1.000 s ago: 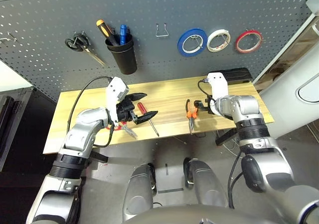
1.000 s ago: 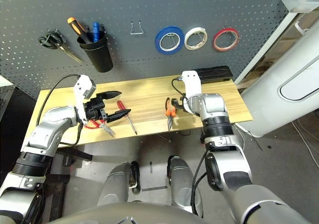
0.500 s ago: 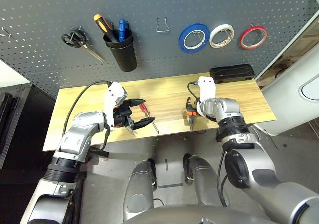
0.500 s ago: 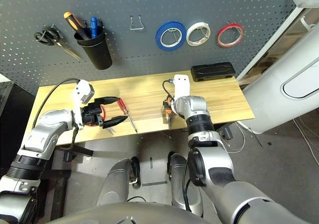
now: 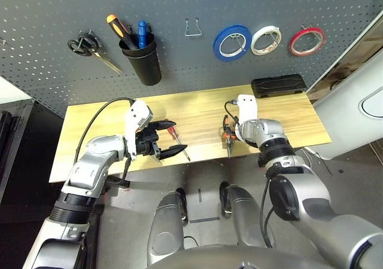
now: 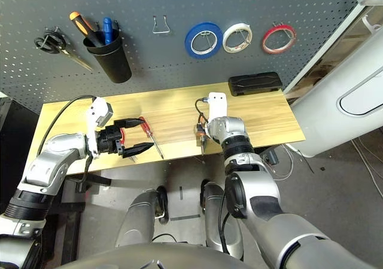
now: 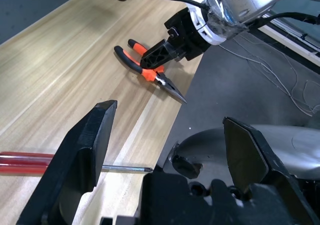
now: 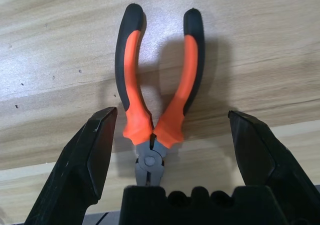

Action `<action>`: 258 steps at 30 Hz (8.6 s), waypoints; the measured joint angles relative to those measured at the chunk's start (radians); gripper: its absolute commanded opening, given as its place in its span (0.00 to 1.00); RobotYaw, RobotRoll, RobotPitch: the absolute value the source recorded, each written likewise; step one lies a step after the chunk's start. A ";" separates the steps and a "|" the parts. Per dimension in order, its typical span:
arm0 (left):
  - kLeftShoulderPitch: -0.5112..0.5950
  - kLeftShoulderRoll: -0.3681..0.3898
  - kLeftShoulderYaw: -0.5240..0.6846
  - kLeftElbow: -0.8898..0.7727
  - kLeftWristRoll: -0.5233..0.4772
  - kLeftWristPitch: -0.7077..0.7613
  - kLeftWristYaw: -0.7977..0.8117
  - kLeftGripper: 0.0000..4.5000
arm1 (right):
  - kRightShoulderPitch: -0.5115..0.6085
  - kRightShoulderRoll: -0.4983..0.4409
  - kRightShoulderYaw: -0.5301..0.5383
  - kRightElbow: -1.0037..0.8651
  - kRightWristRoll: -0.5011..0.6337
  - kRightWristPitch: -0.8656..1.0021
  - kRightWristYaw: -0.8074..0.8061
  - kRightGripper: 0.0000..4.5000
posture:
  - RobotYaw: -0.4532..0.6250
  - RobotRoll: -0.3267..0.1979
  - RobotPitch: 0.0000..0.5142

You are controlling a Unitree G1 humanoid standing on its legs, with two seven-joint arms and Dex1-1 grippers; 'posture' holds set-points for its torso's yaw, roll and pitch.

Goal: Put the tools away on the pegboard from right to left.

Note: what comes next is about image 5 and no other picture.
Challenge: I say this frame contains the black flat equipment case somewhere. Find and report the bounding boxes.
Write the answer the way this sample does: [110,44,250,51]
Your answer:
[0,100,37,207]

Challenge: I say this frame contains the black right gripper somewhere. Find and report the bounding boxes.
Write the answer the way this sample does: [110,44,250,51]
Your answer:
[223,121,240,142]

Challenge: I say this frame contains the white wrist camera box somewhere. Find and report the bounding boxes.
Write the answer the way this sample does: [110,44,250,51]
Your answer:
[124,99,154,161]
[236,94,259,123]

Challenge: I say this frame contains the silver robot left leg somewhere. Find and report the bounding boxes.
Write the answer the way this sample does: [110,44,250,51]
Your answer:
[147,187,189,267]

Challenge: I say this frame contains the grey robot torso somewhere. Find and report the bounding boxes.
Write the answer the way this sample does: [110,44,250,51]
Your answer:
[146,244,333,269]

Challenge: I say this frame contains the grey metal pegboard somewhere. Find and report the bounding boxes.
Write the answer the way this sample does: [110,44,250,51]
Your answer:
[0,0,383,117]

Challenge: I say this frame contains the black plastic tool case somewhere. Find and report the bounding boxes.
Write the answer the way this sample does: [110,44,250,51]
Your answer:
[250,74,307,99]

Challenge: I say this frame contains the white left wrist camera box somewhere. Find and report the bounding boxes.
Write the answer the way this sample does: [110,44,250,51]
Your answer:
[124,99,154,161]

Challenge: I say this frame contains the metal wire pliers holder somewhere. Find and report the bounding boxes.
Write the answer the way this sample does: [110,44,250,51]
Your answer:
[184,17,203,38]

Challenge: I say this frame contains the red tape roll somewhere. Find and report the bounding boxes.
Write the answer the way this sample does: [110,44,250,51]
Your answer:
[288,26,326,57]

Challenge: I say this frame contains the orange black screwdriver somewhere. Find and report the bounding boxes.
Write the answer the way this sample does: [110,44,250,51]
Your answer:
[106,14,135,50]

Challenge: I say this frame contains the white pegboard frame post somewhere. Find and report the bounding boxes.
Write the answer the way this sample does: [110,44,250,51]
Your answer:
[305,8,383,94]

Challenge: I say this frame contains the orange black pliers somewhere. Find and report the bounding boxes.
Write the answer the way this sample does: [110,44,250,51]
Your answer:
[221,115,238,158]

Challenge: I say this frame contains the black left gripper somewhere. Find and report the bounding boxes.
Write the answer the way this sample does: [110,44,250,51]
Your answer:
[134,118,189,161]

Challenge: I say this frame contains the red handled screwdriver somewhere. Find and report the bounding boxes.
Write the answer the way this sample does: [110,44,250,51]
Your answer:
[166,125,192,162]

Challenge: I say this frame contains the silver robot right leg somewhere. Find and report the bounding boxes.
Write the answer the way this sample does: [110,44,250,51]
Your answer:
[219,181,275,249]

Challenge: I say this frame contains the blue handled screwdriver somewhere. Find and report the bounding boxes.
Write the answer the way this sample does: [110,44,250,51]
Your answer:
[137,20,148,48]

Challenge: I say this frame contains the silver robot leg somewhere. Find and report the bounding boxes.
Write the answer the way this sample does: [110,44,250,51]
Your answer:
[219,181,275,249]
[147,187,189,267]

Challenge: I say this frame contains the white tape roll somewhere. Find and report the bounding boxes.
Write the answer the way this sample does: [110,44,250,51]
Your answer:
[250,25,282,56]

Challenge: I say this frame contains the black handled scissors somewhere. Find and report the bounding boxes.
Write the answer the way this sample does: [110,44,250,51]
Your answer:
[67,29,123,74]

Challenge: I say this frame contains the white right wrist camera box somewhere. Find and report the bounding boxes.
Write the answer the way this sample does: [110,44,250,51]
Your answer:
[236,94,259,123]

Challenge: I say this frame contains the black plastic cup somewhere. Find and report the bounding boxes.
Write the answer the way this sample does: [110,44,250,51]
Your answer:
[118,34,163,87]

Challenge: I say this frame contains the blue tape roll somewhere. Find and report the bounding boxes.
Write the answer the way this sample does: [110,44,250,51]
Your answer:
[213,24,252,62]

